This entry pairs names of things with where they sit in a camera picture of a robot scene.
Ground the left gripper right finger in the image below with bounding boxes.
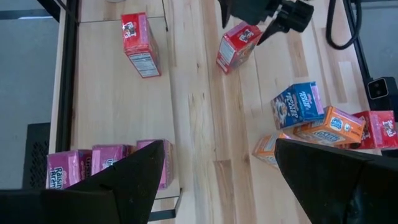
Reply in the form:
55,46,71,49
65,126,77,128
274,138,398,224

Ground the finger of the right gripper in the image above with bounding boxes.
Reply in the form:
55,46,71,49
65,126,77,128
257,0,315,46
216,0,233,29

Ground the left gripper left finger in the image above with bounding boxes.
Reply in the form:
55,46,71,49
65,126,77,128
67,139,166,224

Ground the pink Raisin Bran cereal box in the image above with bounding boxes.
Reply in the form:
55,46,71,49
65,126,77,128
91,144,136,175
136,139,175,190
45,149,93,190

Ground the red Froot Loops cereal box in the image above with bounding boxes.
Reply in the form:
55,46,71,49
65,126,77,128
348,110,398,150
120,12,162,78
216,21,264,75

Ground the orange Mini Wheats cereal box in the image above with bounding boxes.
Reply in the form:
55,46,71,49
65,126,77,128
294,105,367,147
252,133,292,170

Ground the blue Frosted Flakes cereal box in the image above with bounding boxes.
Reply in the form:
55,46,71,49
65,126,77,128
269,81,326,131

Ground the wooden shelf with black legs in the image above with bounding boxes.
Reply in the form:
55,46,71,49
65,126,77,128
36,0,183,222

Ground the black perforated panel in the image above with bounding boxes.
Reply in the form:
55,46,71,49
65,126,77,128
22,122,51,190

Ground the thick black cable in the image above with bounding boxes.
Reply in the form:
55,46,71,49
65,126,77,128
325,0,364,50

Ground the black aluminium table frame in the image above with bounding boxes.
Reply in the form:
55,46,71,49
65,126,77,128
341,0,398,82

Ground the black table-level camera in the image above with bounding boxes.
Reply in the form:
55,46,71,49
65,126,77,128
364,77,398,113

